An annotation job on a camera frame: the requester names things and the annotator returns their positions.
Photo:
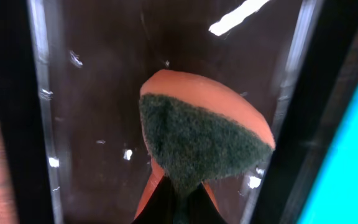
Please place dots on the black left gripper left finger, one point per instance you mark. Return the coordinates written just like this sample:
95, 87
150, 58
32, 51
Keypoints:
158, 202

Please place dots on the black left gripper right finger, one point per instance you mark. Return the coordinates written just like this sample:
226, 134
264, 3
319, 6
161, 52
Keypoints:
201, 209

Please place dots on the orange green sponge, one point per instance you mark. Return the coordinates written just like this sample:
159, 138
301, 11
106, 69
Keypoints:
196, 130

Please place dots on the teal plastic tray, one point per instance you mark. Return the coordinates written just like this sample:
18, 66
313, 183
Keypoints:
334, 195

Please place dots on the black water tray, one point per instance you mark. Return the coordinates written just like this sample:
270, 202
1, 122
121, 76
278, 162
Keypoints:
70, 75

